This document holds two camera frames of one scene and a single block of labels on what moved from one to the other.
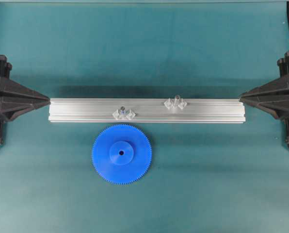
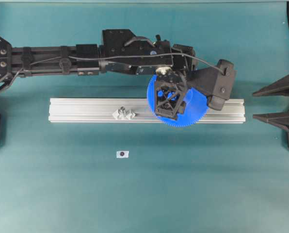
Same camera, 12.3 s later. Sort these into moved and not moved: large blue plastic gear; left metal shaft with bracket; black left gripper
Moved: large blue plastic gear; black left gripper
Not moved: left metal shaft with bracket
